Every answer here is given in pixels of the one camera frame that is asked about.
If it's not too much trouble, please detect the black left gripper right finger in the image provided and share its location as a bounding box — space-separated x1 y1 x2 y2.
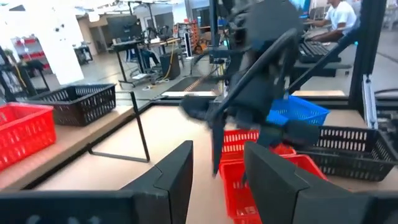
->
244 141 373 224

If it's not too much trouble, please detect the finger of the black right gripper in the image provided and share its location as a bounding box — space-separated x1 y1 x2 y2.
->
211 115 227 177
257 123 277 148

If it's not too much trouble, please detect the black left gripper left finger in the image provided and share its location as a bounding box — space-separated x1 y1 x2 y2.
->
120 140 194 224

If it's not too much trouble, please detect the red plastic slotted basket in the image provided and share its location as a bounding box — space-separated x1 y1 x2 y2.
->
221 129 297 162
218 154 329 224
0 102 57 172

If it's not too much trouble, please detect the blue plastic slotted basket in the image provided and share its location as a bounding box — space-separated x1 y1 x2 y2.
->
266 95 331 126

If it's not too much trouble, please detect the black plastic slotted basket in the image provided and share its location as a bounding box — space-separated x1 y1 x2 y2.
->
27 83 117 128
297 125 398 182

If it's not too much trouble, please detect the wooden shelf with black legs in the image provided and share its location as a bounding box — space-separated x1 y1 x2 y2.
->
0 90 150 190

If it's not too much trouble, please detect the black mat with hazard stripes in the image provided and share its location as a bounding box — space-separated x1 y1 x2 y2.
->
162 76 225 98

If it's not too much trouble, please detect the black keyboard desk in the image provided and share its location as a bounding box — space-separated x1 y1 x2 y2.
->
292 60 353 78

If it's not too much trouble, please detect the black computer keyboard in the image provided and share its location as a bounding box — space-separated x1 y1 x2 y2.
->
298 40 342 63

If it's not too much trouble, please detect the black computer tower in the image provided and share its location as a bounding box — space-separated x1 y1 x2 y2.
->
159 52 182 80

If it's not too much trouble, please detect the silver aluminium extrusion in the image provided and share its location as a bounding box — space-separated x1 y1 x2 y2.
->
362 74 379 130

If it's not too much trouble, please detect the person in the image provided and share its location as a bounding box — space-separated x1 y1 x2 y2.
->
306 0 358 43

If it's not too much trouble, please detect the black workbench table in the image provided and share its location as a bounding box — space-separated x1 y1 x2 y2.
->
111 37 182 88

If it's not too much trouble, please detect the black computer monitor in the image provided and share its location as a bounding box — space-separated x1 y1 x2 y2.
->
107 15 143 41

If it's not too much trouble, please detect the white pillar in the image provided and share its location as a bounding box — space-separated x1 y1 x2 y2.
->
40 0 85 85

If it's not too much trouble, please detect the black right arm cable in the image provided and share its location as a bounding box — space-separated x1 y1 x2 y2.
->
213 27 300 119

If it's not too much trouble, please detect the black aluminium table frame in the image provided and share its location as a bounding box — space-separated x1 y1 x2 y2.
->
287 0 398 131

